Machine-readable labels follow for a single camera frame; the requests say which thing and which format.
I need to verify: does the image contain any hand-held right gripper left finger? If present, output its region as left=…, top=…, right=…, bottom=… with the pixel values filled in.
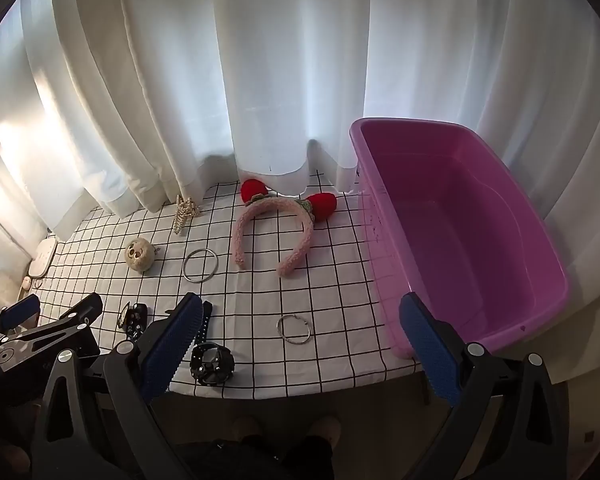
left=31, top=292, right=205, bottom=480

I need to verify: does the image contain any beige plush ball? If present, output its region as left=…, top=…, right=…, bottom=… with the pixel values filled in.
left=124, top=237, right=157, bottom=275

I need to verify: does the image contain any person's right slipper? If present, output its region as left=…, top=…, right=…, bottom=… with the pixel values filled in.
left=304, top=414, right=342, bottom=449

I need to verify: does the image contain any small black trinket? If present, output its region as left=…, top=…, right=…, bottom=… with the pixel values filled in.
left=117, top=301, right=149, bottom=339

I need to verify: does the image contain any black wrist watch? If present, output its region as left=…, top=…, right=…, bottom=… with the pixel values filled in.
left=188, top=300, right=236, bottom=387

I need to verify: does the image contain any pink plastic basin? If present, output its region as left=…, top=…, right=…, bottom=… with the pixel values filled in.
left=349, top=117, right=572, bottom=360

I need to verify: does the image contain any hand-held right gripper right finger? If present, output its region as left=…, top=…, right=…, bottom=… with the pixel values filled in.
left=399, top=291, right=573, bottom=480

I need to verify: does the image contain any large silver bangle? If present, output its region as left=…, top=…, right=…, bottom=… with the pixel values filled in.
left=181, top=248, right=220, bottom=285

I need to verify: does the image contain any pink strawberry headband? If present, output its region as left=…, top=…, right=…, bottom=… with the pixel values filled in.
left=231, top=178, right=339, bottom=279

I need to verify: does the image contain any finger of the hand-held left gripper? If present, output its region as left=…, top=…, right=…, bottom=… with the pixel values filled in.
left=45, top=291, right=104, bottom=333
left=0, top=294, right=42, bottom=333

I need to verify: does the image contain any white black-grid tablecloth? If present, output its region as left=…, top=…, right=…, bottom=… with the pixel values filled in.
left=30, top=170, right=427, bottom=403

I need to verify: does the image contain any small silver bangle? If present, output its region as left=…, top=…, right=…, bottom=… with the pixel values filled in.
left=275, top=313, right=314, bottom=345

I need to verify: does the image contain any white curtain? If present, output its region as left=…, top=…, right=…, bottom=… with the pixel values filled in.
left=0, top=0, right=600, bottom=313

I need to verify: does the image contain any pearl hair claw clip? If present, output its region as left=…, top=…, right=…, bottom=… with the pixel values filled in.
left=172, top=193, right=202, bottom=235

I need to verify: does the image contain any white plastic device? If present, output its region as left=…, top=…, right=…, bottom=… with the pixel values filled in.
left=34, top=237, right=59, bottom=279

